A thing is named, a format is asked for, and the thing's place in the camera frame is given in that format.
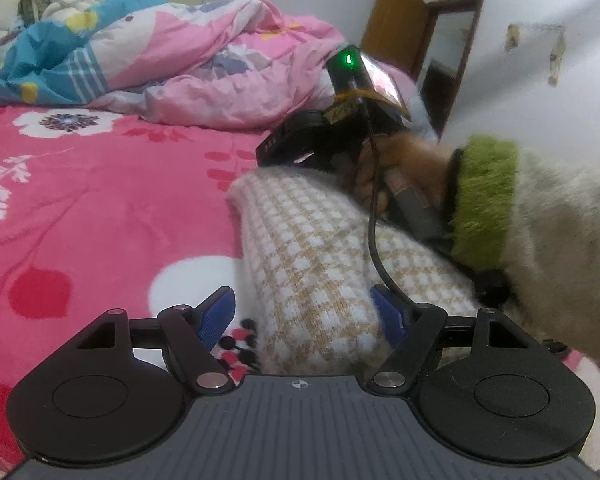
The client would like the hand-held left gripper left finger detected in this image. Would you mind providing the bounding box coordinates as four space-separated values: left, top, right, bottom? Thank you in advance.
74 286 237 395

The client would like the beige white houndstooth sweater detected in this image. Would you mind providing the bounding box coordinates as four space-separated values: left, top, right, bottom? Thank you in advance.
226 167 486 376

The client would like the brown wooden door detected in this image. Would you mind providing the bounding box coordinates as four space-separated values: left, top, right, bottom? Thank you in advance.
362 0 428 83

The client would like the pink floral bed sheet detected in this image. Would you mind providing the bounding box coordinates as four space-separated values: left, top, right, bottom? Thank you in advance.
0 72 600 476

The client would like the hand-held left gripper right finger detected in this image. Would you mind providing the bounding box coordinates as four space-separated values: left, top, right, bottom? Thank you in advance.
370 284 532 397

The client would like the brown door frame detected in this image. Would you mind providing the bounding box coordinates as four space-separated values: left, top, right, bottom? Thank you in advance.
412 0 486 143

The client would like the person's right hand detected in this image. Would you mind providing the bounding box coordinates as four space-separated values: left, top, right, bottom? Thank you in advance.
352 132 456 211

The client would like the pink blue floral quilt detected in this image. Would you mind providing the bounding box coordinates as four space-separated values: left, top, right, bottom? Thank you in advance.
0 0 361 131

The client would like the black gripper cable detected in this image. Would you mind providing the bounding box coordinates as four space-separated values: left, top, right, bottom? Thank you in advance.
362 105 421 311

